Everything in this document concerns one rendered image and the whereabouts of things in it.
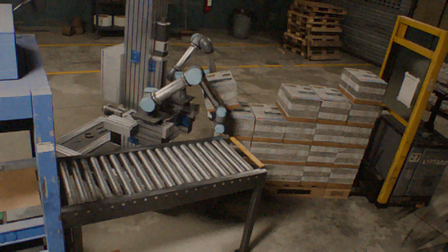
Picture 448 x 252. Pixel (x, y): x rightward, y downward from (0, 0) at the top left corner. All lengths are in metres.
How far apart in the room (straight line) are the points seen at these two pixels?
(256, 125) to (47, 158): 2.05
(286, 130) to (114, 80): 1.59
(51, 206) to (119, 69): 1.71
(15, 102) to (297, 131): 2.49
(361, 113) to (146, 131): 1.95
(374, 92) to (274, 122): 0.96
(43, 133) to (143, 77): 1.70
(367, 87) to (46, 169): 2.72
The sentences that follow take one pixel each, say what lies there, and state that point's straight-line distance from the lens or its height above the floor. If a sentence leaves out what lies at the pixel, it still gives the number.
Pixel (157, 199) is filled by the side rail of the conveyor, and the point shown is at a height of 0.76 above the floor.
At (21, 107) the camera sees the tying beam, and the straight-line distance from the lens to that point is 1.52.
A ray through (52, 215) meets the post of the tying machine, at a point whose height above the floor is 0.96.
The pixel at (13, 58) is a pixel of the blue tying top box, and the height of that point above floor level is 1.64.
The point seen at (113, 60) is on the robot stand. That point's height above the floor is 1.16.
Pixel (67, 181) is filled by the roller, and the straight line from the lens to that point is 2.29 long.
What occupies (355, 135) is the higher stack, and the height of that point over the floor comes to 0.74.
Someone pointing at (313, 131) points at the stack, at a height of 0.75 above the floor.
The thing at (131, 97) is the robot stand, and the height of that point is 0.85.
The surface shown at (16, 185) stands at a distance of 2.30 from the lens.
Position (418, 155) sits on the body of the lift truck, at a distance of 3.92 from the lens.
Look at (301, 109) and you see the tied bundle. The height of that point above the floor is 0.96.
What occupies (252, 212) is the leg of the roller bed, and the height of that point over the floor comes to 0.45.
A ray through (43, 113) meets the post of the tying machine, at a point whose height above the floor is 1.47.
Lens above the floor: 2.12
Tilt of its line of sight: 26 degrees down
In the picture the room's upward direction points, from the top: 9 degrees clockwise
